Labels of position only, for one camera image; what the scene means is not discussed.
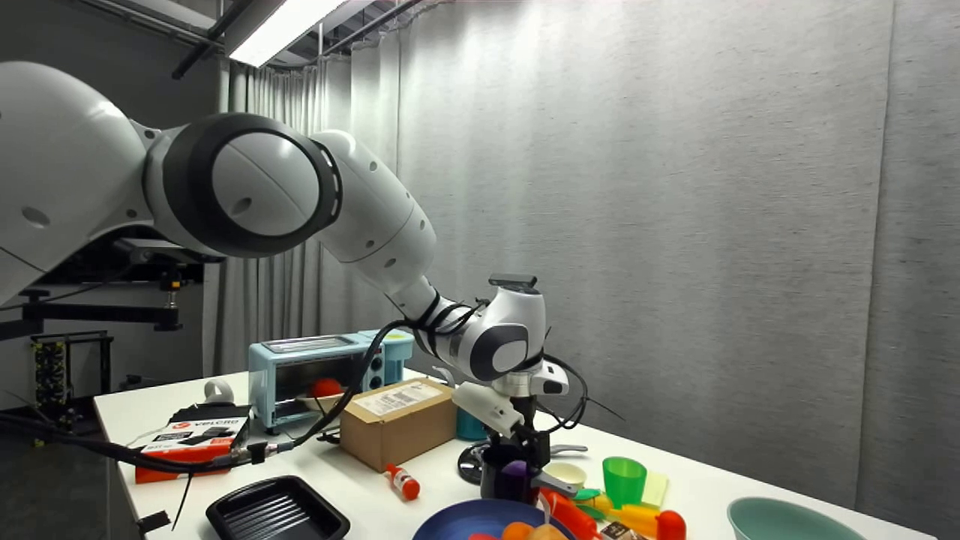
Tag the orange red box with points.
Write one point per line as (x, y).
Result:
(182, 453)

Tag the black pot purple inside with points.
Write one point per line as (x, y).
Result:
(508, 468)

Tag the cardboard box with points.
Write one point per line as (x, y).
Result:
(401, 420)

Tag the yellow translucent cup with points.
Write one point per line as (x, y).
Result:
(656, 490)

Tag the green plastic cup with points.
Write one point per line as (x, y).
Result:
(624, 477)

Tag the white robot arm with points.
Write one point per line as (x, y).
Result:
(72, 170)

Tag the black grill tray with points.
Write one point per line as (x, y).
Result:
(279, 509)

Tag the large blue plate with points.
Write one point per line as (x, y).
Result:
(476, 519)

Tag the red sauce bottle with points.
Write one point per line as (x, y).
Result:
(402, 484)

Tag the plush orange toy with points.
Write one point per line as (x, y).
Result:
(517, 532)

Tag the light blue toaster oven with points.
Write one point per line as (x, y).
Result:
(285, 373)

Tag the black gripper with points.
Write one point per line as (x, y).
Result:
(526, 440)

